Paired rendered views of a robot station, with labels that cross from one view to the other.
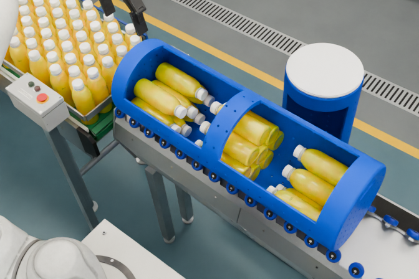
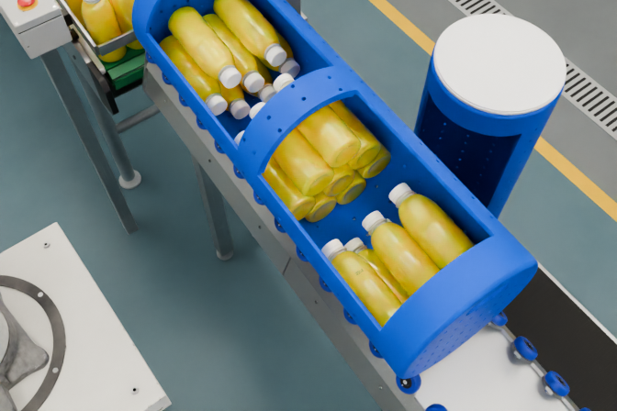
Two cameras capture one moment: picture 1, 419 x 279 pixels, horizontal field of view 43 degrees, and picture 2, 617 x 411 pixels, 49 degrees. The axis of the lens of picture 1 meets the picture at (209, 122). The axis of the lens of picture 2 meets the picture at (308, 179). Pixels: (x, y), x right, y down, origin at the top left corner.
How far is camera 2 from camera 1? 49 cm
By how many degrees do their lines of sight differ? 10
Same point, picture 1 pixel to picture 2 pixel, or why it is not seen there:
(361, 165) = (489, 253)
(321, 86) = (483, 89)
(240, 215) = (288, 266)
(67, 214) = (96, 181)
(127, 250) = (71, 284)
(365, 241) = (471, 370)
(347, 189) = (448, 291)
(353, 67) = (548, 70)
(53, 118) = (39, 38)
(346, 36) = (577, 17)
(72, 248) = not seen: outside the picture
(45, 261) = not seen: outside the picture
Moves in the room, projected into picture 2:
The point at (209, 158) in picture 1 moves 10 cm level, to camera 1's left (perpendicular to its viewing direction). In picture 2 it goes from (246, 167) to (191, 158)
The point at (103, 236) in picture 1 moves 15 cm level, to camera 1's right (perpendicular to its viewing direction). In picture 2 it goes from (42, 250) to (124, 266)
